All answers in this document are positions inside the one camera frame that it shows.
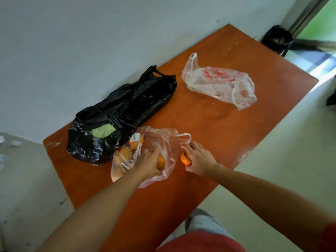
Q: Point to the person's grey trousers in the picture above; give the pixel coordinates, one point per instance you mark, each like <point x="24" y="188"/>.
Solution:
<point x="204" y="221"/>

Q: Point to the round orange fruit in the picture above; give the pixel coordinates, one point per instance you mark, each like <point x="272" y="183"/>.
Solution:
<point x="161" y="163"/>
<point x="185" y="159"/>

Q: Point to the blue bin with black liner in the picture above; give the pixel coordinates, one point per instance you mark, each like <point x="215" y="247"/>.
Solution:
<point x="277" y="39"/>

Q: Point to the thin clear plastic bag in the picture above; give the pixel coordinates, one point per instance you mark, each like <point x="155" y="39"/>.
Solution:
<point x="162" y="141"/>

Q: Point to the person's right forearm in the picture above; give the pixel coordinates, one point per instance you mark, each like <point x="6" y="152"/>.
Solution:
<point x="275" y="204"/>

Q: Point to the bunch of oranges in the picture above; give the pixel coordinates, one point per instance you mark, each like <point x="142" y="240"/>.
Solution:
<point x="128" y="152"/>

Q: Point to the clear red-printed plastic bag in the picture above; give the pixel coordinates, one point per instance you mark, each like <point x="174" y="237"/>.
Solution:
<point x="220" y="86"/>

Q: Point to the black plastic bag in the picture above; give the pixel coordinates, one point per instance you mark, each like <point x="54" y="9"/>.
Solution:
<point x="131" y="104"/>

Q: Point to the person's left hand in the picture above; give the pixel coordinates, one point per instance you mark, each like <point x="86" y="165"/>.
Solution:
<point x="148" y="165"/>

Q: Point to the frosted glass door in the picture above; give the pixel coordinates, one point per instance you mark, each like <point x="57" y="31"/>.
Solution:
<point x="320" y="23"/>

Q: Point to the metal door frame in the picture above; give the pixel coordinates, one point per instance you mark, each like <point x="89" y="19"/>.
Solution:
<point x="299" y="15"/>

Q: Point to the person's right hand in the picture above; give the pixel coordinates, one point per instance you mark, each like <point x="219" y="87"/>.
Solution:
<point x="202" y="161"/>

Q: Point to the person's left forearm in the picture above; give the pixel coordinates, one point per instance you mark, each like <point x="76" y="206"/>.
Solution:
<point x="92" y="217"/>

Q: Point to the orange wooden table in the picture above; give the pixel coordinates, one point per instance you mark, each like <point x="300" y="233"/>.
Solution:
<point x="210" y="123"/>

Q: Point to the person's red sleeve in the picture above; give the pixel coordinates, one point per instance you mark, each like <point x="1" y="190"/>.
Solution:
<point x="202" y="242"/>

